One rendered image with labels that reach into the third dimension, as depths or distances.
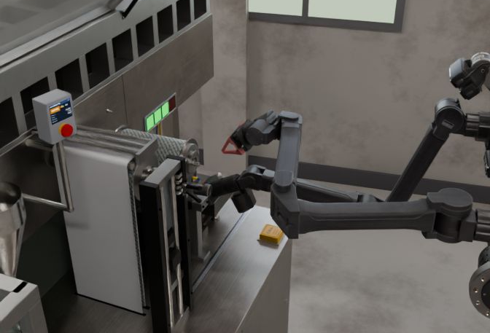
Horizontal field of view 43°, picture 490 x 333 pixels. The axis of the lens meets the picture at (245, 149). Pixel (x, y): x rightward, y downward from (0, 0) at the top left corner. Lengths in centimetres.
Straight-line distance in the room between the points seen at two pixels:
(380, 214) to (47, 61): 103
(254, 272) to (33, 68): 95
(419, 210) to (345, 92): 256
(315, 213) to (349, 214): 8
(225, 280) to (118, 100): 72
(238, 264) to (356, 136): 210
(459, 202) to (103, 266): 105
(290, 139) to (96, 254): 68
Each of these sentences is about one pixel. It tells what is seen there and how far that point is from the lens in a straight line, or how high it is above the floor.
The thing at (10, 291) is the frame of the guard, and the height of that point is 160.
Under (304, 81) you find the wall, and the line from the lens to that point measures 397.
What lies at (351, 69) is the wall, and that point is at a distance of 390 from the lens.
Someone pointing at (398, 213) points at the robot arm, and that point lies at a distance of 143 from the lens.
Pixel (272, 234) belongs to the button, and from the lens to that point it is 224.
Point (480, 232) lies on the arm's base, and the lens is 146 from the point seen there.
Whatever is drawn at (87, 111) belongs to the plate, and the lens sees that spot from 208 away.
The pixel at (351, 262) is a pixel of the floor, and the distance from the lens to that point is 361.
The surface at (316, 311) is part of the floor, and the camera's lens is 329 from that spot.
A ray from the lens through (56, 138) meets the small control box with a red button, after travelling 144.
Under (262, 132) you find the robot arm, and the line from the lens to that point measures 174.
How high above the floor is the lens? 228
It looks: 30 degrees down
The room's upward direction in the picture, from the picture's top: straight up
